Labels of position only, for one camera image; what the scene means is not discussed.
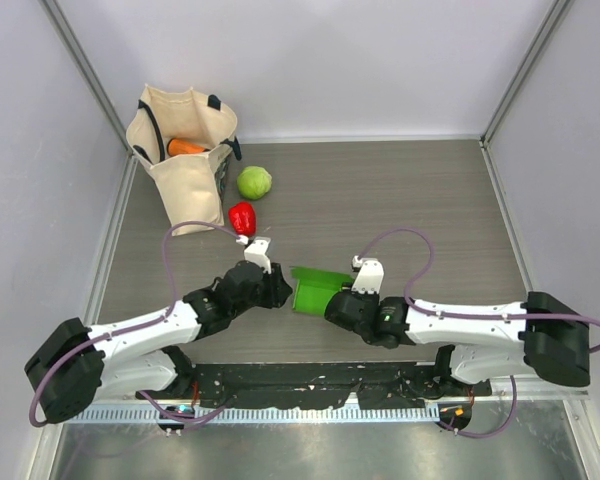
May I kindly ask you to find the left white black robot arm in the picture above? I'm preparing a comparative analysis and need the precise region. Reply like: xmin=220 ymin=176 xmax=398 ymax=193
xmin=24 ymin=261 xmax=292 ymax=427

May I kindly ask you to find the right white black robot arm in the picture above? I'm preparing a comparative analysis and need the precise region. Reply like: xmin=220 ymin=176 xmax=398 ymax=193
xmin=324 ymin=290 xmax=590 ymax=395

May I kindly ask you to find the green cabbage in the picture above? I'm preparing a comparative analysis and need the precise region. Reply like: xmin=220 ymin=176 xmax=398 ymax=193
xmin=236 ymin=166 xmax=273 ymax=200

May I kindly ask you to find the red bell pepper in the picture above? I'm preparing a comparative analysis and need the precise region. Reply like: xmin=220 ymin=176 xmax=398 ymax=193
xmin=228 ymin=202 xmax=257 ymax=237

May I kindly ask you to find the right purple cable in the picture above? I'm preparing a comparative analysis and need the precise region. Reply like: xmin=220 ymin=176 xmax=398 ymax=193
xmin=354 ymin=227 xmax=600 ymax=441

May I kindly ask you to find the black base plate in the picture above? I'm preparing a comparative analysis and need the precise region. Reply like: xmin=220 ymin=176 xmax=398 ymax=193
xmin=148 ymin=362 xmax=492 ymax=410

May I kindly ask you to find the orange carrot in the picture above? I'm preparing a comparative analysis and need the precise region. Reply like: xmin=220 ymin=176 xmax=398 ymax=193
xmin=167 ymin=138 xmax=209 ymax=156

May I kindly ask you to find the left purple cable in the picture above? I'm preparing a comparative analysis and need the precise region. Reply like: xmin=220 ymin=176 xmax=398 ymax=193
xmin=28 ymin=220 xmax=249 ymax=431

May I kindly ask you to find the white slotted cable duct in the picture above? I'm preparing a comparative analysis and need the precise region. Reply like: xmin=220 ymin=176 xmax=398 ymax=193
xmin=68 ymin=402 xmax=440 ymax=426

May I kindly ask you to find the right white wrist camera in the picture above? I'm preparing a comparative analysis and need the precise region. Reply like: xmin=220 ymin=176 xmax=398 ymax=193
xmin=351 ymin=256 xmax=384 ymax=294

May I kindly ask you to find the beige canvas tote bag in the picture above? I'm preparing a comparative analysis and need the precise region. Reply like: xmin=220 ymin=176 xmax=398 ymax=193
xmin=126 ymin=85 xmax=242 ymax=236

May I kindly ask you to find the green paper box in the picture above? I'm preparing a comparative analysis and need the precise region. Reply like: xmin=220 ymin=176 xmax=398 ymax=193
xmin=291 ymin=266 xmax=353 ymax=317

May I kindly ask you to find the purple cable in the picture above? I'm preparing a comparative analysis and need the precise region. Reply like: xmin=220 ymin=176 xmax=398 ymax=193
xmin=354 ymin=227 xmax=600 ymax=441
xmin=28 ymin=220 xmax=249 ymax=431

